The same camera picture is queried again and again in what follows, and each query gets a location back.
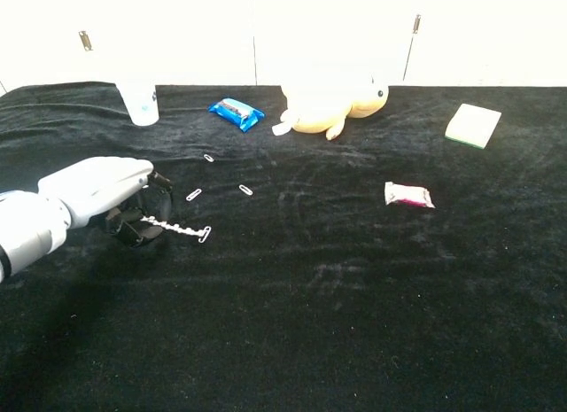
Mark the paper clip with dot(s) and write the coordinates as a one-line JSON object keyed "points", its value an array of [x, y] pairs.
{"points": [[208, 157], [204, 235], [193, 194], [246, 190]]}

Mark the white paper cup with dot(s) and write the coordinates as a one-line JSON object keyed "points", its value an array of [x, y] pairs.
{"points": [[142, 106]]}

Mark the black table cloth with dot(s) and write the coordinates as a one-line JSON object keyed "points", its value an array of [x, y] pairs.
{"points": [[310, 297]]}

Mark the red candy packet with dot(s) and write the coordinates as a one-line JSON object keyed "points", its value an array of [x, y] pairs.
{"points": [[408, 195]]}

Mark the yellow plush toy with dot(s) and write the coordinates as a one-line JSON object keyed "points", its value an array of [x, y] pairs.
{"points": [[323, 115]]}

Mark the yellow sponge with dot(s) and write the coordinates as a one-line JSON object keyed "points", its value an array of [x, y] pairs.
{"points": [[473, 125]]}

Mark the blue snack packet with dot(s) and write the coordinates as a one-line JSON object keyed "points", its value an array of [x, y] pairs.
{"points": [[237, 113]]}

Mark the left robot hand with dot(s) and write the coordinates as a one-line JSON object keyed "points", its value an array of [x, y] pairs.
{"points": [[102, 186]]}

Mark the metal screen hinge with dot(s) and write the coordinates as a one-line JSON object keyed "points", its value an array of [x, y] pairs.
{"points": [[85, 41], [416, 24]]}

